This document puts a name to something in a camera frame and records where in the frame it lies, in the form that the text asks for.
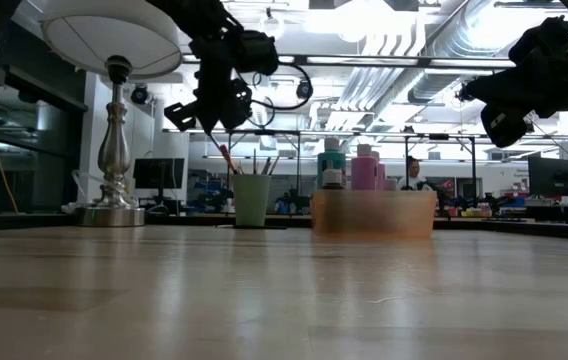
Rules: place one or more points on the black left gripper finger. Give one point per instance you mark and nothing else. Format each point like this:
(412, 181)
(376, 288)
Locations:
(210, 120)
(236, 115)

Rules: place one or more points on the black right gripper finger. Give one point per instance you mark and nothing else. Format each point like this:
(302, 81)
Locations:
(499, 90)

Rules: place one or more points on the wide paintbrush orange bristles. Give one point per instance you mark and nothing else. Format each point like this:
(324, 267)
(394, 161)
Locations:
(229, 160)

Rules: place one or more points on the large teal blue paint bottle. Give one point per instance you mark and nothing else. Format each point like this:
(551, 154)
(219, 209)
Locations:
(331, 155)

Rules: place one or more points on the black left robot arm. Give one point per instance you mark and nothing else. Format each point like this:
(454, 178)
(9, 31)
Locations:
(189, 15)

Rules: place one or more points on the black background robot arm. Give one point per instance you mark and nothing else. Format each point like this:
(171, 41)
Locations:
(439, 192)

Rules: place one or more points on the small black screen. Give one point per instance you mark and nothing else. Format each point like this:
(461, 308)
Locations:
(159, 172)

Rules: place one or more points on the black computer monitor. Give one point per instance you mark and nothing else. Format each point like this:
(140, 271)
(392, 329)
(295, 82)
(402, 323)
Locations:
(554, 175)

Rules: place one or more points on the green plastic cup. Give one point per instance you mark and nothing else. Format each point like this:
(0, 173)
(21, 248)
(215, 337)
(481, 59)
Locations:
(251, 205)

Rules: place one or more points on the table lamp white shade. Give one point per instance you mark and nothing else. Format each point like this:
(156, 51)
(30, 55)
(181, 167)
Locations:
(114, 35)

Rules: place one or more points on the person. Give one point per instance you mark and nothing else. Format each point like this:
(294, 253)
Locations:
(413, 172)

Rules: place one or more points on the orange translucent plastic bin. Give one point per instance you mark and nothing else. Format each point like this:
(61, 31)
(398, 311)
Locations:
(379, 215)

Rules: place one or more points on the black round ceiling camera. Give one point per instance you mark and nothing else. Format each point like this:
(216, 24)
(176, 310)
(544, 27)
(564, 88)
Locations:
(304, 89)

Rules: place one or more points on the black round wall fixture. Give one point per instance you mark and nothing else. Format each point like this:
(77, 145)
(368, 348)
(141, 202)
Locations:
(140, 95)

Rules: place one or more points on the black background workbench frame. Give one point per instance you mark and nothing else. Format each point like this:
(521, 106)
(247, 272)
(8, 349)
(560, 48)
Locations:
(364, 134)

